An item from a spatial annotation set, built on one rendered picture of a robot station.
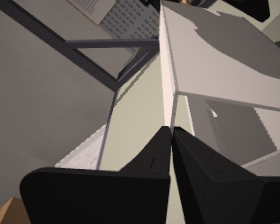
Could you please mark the white printed paper sheet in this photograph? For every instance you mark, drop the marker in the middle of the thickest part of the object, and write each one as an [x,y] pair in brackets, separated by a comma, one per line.
[96,10]

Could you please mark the white cardboard box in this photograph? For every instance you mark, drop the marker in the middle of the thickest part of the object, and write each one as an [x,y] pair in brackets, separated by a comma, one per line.
[229,73]

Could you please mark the dark grey metal support frame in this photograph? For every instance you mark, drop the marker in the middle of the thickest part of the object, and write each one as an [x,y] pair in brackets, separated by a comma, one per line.
[69,48]

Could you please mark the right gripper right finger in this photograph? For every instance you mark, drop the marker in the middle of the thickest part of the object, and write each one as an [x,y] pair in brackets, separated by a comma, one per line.
[215,190]

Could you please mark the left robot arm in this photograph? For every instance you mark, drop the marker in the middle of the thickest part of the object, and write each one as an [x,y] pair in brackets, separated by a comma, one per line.
[155,3]

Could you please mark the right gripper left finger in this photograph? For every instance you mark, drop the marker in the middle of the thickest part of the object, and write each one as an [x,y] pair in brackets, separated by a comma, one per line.
[54,195]

